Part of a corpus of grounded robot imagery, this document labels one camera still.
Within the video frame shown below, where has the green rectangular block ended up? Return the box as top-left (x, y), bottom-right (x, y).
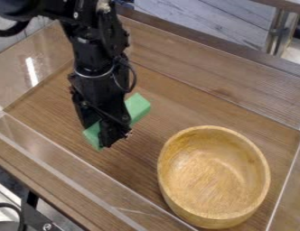
top-left (82, 93), bottom-right (152, 151)

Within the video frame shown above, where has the clear acrylic tray wall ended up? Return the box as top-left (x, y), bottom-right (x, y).
top-left (0, 111), bottom-right (197, 231)

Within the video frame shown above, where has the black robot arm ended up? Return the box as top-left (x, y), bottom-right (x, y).
top-left (0, 0), bottom-right (137, 148)

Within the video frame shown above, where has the black cable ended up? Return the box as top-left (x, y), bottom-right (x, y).
top-left (0, 202), bottom-right (28, 231)

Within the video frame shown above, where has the brown wooden bowl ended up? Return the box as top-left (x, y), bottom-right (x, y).
top-left (157, 125), bottom-right (271, 229)

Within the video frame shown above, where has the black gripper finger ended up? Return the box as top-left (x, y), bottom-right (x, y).
top-left (72, 93), bottom-right (100, 129)
top-left (98, 117), bottom-right (132, 148)

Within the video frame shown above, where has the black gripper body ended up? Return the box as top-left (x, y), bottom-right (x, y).
top-left (69, 57), bottom-right (137, 123)

